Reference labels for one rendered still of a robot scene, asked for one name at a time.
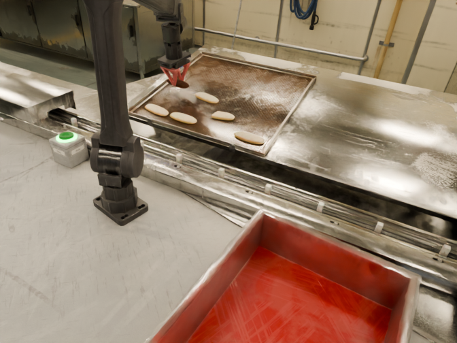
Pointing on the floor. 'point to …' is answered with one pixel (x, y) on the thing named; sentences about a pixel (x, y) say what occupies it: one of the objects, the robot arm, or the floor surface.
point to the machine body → (50, 80)
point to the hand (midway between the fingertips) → (177, 81)
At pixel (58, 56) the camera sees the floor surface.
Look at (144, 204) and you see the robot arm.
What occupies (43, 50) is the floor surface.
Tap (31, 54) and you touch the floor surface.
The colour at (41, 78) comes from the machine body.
